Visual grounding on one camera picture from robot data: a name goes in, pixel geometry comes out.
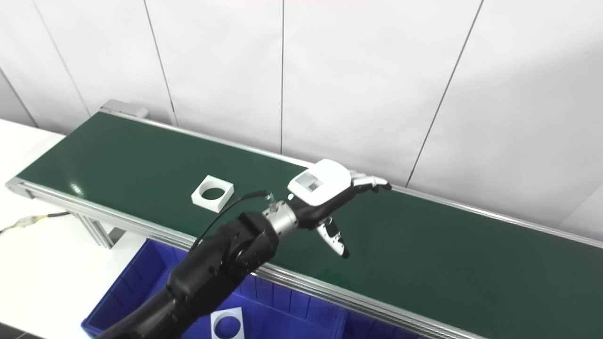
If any black cable with yellow connector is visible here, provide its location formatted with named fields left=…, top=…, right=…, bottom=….
left=0, top=212, right=71, bottom=234

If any blue plastic bin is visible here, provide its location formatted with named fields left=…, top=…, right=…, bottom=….
left=342, top=308, right=424, bottom=339
left=81, top=238, right=349, bottom=339

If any white square part with hole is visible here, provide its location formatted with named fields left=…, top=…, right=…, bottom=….
left=191, top=175, right=235, bottom=211
left=211, top=307, right=245, bottom=339

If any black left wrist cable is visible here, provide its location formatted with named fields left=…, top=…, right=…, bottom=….
left=191, top=189, right=276, bottom=250

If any grey conveyor motor box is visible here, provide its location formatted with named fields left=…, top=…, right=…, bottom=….
left=100, top=99, right=149, bottom=119

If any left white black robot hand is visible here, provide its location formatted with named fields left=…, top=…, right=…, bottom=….
left=286, top=159, right=393, bottom=259

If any aluminium conveyor support leg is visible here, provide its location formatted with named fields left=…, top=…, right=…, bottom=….
left=71, top=212, right=125, bottom=249

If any green conveyor belt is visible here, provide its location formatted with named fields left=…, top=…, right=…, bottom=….
left=6, top=100, right=603, bottom=339

